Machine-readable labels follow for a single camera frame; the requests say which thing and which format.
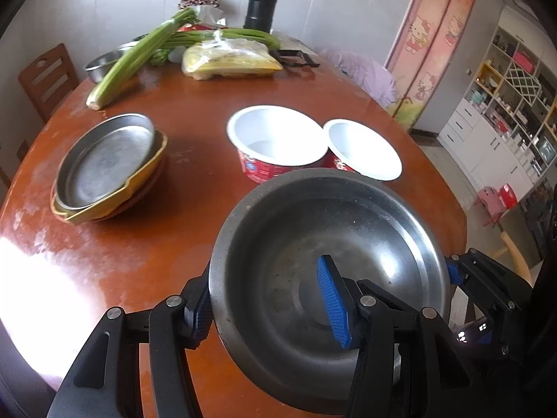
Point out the large red white paper bowl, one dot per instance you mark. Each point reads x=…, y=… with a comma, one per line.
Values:
x=272, y=140

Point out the steel plate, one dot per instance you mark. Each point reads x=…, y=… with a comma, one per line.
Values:
x=101, y=160

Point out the red white chopstick bundle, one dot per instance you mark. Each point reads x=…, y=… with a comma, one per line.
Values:
x=183, y=4

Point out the white storage shelf cabinet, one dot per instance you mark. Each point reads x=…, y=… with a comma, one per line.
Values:
x=503, y=131

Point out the pink hello kitty wardrobe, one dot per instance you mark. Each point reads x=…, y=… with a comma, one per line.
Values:
x=426, y=43

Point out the yellow noodles plastic bag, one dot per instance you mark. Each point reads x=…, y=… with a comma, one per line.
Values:
x=228, y=58

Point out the large steel basin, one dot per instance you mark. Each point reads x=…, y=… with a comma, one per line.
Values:
x=99, y=67

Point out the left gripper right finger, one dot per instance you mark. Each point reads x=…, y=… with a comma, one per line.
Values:
x=409, y=363

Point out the small red white paper bowl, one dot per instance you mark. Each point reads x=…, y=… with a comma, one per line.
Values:
x=353, y=147

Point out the pink clothes on chair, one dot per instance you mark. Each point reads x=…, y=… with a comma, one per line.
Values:
x=366, y=73

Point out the orange plastic plate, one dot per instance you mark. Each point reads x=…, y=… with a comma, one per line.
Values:
x=138, y=195

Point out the thick celery bunch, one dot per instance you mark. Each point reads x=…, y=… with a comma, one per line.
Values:
x=131, y=62

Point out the yellow plate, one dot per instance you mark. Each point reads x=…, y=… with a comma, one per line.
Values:
x=107, y=204

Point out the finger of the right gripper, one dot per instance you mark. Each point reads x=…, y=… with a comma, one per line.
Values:
x=499, y=293

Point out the brown wooden slat chair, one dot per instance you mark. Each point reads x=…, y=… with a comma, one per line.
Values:
x=48, y=80

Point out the thin green celery bunch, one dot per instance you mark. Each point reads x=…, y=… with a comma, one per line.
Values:
x=192, y=37

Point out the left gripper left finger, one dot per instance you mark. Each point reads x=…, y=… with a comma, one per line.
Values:
x=104, y=379

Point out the red child stool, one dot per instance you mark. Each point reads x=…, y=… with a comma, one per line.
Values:
x=508, y=196

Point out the curved wooden armchair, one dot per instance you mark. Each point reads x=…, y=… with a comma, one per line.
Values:
x=8, y=167

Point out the black thermos bottle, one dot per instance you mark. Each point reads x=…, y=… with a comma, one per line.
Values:
x=260, y=15

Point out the deep steel bowl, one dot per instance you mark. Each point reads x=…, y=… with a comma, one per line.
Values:
x=280, y=274

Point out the pink child stool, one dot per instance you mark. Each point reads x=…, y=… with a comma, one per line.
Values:
x=491, y=201

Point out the wall outlet near floor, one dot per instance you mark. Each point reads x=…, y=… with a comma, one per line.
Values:
x=22, y=150

